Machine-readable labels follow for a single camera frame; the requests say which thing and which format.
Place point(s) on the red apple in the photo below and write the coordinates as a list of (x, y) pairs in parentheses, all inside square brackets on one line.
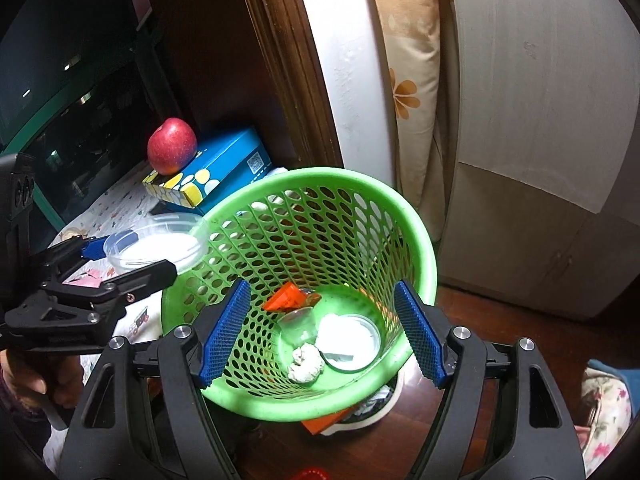
[(171, 146)]

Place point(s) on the green plastic mesh basket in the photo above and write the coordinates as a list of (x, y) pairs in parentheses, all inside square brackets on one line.
[(310, 195)]

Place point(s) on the orange box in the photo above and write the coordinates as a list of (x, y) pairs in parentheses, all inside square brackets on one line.
[(320, 422)]

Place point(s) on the brown wooden panel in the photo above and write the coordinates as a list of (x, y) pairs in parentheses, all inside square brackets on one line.
[(225, 60)]

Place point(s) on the blue tissue box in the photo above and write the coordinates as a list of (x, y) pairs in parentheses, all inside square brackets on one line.
[(230, 160)]

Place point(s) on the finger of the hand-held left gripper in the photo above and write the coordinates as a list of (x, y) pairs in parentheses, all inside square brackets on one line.
[(145, 275), (95, 249)]

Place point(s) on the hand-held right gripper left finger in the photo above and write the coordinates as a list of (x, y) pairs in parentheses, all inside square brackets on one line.
[(225, 335)]

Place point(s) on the person's left hand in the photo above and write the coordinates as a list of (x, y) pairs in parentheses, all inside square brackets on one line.
[(65, 380)]

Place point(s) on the green window frame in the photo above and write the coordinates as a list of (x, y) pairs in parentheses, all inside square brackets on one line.
[(75, 102)]

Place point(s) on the floral pillow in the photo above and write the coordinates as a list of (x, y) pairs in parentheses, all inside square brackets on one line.
[(415, 85)]

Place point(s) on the white cabinet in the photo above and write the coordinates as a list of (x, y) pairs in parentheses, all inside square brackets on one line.
[(540, 135)]

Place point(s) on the red cap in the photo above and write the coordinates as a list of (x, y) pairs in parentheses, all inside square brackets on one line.
[(311, 474)]

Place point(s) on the orange snack wrapper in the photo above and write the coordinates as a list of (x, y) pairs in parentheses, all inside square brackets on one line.
[(282, 300)]

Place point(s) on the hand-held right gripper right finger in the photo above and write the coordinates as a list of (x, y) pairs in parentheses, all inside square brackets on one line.
[(420, 335)]

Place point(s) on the floral cloth item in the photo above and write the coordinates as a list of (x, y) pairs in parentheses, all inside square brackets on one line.
[(605, 410)]

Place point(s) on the small clear plastic cup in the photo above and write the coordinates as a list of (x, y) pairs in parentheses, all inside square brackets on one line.
[(297, 327)]

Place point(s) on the wide clear plastic container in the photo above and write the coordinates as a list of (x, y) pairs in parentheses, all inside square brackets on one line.
[(155, 250)]

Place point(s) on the printed white blanket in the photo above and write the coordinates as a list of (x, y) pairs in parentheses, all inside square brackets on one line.
[(120, 200)]

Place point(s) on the white tissue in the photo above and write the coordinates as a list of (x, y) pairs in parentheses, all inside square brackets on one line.
[(306, 362)]

